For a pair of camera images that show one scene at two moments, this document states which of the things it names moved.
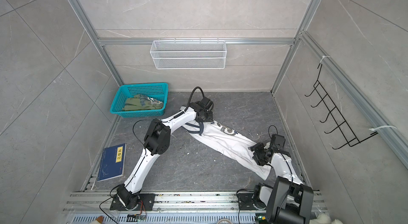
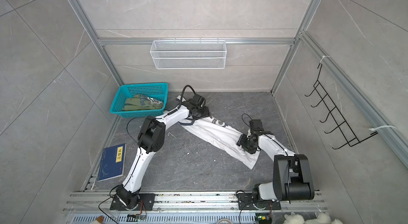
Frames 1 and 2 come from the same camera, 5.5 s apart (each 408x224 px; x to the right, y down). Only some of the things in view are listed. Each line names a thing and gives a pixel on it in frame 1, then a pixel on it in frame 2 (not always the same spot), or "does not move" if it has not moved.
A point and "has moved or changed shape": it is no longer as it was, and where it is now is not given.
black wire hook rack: (349, 136) does not move
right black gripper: (257, 147) to (241, 141)
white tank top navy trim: (228, 141) has moved or changed shape
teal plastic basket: (137, 100) does not move
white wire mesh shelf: (188, 54) does not move
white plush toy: (324, 218) does not move
